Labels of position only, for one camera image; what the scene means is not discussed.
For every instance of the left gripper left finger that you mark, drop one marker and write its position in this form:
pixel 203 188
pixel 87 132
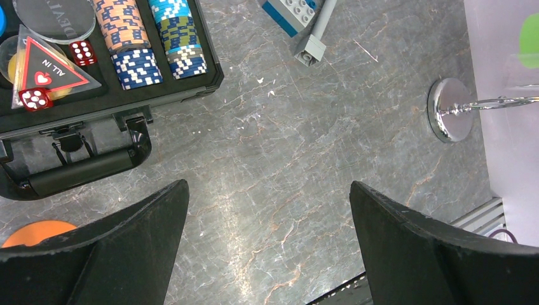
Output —
pixel 124 258

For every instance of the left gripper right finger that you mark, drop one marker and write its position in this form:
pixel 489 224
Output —
pixel 411 258

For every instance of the orange wine glass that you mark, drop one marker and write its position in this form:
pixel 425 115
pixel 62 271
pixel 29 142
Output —
pixel 36 232

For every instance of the green wine glass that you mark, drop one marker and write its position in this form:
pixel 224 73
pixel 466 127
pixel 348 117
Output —
pixel 528 42

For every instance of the chrome wine glass rack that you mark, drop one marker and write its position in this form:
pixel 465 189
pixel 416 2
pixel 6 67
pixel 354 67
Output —
pixel 450 106

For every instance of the red die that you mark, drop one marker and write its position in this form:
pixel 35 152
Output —
pixel 82 53
pixel 35 99

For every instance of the black poker chip case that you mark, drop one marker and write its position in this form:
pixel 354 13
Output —
pixel 130 109

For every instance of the triangular all in marker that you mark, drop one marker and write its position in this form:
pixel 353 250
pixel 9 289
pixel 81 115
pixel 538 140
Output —
pixel 39 64

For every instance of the long grey toy brick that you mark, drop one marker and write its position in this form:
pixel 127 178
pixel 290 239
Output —
pixel 310 49

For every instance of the cyan blue chip stack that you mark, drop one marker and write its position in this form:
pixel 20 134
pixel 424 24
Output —
pixel 179 37

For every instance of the clear round dealer button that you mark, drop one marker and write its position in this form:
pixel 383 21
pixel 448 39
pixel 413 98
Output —
pixel 57 21

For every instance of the blue grey toy brick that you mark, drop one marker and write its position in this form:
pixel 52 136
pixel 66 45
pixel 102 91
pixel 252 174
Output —
pixel 293 16

